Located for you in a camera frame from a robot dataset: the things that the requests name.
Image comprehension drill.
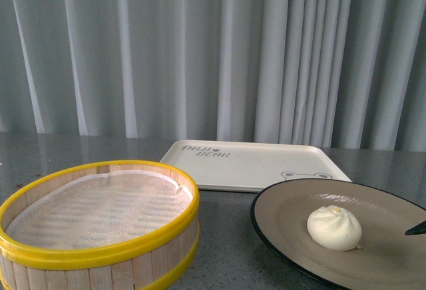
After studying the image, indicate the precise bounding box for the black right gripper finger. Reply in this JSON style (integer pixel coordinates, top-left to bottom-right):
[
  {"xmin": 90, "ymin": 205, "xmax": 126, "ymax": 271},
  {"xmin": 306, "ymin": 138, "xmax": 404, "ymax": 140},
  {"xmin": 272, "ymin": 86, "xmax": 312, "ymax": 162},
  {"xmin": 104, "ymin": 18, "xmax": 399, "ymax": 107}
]
[{"xmin": 405, "ymin": 221, "xmax": 426, "ymax": 235}]

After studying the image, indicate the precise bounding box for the beige plate with black rim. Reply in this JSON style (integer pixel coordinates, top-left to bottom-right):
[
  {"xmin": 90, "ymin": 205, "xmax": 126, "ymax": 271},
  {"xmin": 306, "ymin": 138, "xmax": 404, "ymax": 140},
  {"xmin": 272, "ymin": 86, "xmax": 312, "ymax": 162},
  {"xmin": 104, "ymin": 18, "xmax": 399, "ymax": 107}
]
[{"xmin": 251, "ymin": 179, "xmax": 425, "ymax": 289}]

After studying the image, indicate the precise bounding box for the white steamed bun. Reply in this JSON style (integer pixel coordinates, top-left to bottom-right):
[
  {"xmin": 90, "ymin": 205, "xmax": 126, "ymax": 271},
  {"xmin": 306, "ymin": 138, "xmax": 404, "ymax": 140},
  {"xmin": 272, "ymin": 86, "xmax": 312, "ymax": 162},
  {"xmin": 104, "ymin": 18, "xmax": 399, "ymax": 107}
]
[{"xmin": 307, "ymin": 205, "xmax": 362, "ymax": 251}]

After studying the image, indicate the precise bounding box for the cream rectangular serving tray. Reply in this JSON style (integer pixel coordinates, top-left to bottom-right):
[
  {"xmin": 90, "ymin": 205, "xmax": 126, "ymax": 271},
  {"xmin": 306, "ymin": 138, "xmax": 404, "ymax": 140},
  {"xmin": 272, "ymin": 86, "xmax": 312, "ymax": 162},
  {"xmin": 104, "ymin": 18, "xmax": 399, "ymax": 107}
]
[{"xmin": 161, "ymin": 140, "xmax": 350, "ymax": 192}]

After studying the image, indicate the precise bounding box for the grey pleated curtain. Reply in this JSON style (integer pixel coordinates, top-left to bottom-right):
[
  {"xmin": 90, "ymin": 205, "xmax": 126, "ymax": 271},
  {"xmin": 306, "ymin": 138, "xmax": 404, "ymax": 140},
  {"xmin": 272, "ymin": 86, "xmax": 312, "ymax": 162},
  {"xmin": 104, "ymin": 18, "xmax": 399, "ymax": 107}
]
[{"xmin": 1, "ymin": 0, "xmax": 425, "ymax": 152}]

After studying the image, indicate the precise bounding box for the bamboo steamer with yellow rims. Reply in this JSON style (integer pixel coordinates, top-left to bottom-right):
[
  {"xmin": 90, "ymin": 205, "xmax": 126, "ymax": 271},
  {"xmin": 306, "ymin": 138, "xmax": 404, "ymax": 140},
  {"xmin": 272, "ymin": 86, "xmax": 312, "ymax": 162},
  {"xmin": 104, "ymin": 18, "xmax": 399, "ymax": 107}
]
[{"xmin": 1, "ymin": 160, "xmax": 200, "ymax": 289}]

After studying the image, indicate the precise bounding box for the white steamer liner cloth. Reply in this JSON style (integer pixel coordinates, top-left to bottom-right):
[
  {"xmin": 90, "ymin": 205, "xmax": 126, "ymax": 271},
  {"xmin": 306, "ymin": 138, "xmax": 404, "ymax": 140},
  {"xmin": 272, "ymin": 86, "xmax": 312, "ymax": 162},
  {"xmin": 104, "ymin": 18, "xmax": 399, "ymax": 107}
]
[{"xmin": 6, "ymin": 170, "xmax": 193, "ymax": 250}]

